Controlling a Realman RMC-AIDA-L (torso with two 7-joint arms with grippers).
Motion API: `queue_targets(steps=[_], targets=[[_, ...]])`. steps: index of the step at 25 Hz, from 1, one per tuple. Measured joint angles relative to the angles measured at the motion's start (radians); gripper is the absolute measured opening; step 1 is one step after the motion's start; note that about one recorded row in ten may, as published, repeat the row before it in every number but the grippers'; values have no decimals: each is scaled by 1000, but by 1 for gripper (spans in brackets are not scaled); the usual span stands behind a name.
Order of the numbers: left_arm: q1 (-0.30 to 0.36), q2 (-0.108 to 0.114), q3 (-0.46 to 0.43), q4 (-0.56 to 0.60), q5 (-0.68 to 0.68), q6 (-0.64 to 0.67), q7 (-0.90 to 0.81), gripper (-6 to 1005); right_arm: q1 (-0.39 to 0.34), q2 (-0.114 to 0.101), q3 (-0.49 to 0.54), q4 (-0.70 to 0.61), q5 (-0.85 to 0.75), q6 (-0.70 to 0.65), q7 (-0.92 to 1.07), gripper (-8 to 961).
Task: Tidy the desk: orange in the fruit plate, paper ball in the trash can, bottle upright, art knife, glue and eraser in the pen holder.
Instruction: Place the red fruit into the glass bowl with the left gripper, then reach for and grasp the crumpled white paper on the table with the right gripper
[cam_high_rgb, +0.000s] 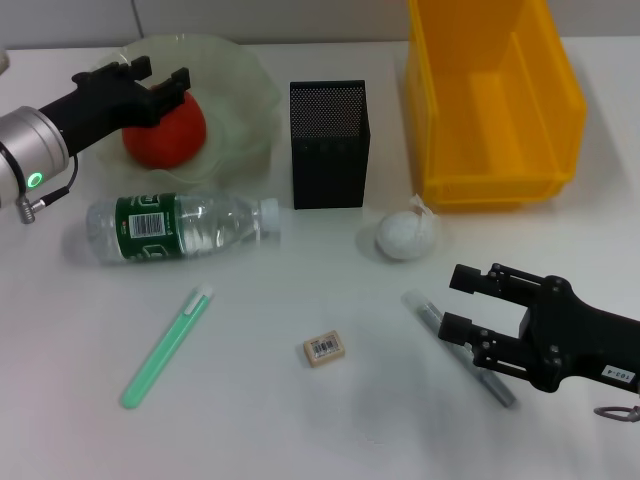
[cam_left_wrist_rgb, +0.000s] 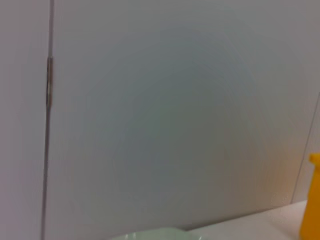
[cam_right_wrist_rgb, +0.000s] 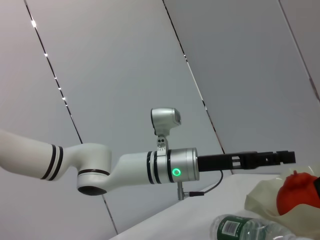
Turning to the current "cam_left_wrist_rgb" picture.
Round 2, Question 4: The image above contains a pale green glass fruit plate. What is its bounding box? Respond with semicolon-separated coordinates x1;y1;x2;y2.
109;226;204;240

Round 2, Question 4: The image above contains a yellow plastic bin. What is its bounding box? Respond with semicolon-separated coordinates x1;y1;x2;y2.
299;152;320;240

